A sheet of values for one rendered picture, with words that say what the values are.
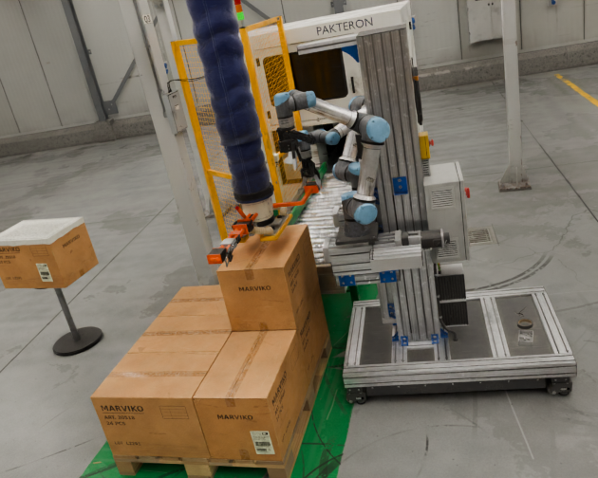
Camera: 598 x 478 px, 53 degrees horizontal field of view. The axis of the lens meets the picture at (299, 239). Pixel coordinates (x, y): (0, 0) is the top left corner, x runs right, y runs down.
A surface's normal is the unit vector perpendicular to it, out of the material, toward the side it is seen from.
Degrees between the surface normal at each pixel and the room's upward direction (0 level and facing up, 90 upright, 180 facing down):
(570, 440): 0
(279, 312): 90
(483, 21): 90
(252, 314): 90
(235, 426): 90
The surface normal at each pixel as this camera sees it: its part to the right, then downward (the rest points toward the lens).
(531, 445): -0.18, -0.91
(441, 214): -0.16, 0.41
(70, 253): 0.93, -0.04
